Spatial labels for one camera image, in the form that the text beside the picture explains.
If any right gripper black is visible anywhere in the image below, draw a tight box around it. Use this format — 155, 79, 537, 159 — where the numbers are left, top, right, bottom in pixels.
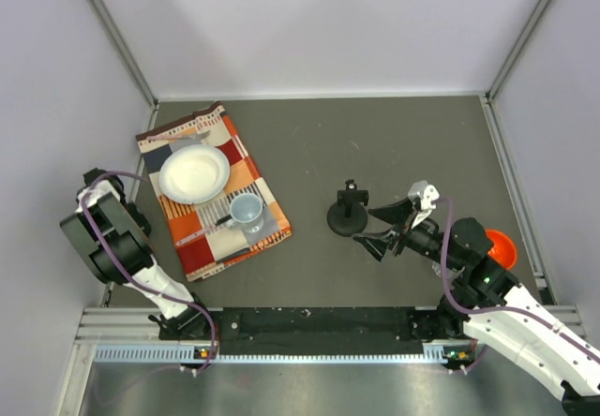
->
352, 196, 462, 271

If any black phone stand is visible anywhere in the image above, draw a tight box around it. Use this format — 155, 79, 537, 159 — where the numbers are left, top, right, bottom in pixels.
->
327, 179, 369, 237

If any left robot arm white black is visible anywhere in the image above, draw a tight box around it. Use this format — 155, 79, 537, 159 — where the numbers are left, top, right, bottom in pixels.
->
59, 168, 217, 342

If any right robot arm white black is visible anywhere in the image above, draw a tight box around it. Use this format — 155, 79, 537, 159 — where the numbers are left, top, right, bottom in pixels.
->
353, 199, 599, 415

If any orange bowl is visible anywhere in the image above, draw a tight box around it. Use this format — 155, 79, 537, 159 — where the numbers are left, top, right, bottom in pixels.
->
486, 229, 518, 270

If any light blue cup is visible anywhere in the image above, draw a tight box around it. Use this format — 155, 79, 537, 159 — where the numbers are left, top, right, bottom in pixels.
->
225, 193, 263, 233

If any white plate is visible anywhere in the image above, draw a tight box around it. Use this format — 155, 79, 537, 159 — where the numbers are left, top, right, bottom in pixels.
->
158, 144, 231, 204

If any silver fork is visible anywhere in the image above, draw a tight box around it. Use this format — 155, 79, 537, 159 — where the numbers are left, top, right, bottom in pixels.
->
147, 130, 211, 141

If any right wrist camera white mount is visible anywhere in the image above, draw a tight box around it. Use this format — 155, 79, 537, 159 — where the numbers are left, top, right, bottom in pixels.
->
408, 180, 440, 228

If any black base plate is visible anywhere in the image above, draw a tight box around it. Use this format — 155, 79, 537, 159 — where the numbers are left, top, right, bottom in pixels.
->
158, 306, 470, 355

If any knife with black handle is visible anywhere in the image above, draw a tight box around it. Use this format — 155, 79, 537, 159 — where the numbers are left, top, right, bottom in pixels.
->
175, 215, 237, 247

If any slotted grey cable duct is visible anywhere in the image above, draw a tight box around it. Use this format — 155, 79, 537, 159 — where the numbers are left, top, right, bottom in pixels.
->
94, 345, 472, 365

